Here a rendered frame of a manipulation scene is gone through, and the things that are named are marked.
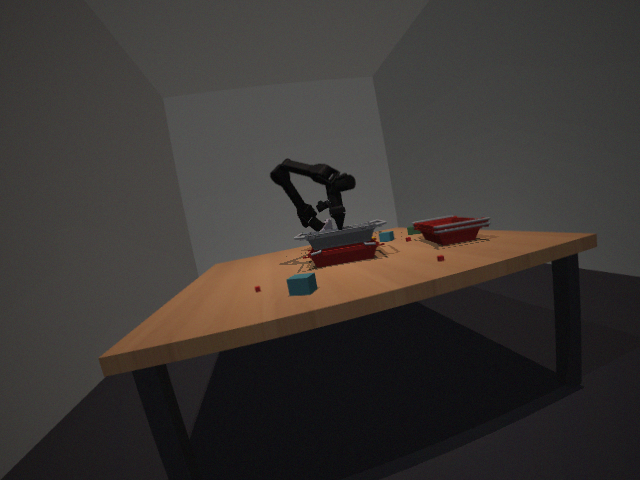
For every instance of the light blue cube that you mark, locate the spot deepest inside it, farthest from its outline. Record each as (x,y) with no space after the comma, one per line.
(302,284)
(386,236)

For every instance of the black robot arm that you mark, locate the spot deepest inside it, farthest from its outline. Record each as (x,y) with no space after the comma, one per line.
(319,173)

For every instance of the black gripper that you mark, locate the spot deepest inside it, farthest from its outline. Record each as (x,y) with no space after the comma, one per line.
(337,209)

